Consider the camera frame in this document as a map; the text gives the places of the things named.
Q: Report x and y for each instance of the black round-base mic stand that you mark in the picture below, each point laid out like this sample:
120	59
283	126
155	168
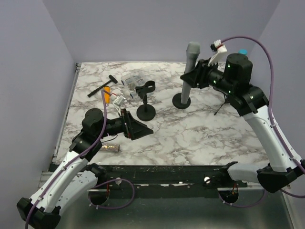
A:
145	112

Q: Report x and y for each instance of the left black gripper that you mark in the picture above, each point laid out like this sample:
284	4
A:
141	130

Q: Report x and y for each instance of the glitter handle microphone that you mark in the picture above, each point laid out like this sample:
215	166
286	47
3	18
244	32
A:
110	148

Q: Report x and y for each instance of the blue microphone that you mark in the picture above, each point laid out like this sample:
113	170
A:
243	51

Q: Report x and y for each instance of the tall grey microphone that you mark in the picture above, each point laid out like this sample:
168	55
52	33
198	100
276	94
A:
192	53

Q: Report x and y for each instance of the black shock-mount mic stand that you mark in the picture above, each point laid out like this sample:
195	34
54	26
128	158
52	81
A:
177	102

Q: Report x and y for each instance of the black tripod mic stand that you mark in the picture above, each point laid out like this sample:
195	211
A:
225	102

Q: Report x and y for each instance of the clear plastic screw box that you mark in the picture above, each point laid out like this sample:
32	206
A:
132	80

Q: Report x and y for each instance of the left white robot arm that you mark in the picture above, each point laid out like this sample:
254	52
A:
75	174

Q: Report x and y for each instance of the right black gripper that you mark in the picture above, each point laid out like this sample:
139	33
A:
201	68

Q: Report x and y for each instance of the orange utility knife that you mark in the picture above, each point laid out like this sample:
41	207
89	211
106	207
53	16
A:
107	94

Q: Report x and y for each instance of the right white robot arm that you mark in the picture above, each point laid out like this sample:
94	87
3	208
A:
253	106

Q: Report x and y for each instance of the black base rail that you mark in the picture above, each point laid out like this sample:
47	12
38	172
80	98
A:
124	182

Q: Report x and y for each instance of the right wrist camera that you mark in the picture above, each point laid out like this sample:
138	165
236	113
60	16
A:
219	50

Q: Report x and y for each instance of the black T-handle tool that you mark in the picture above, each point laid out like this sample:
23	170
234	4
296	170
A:
111	80

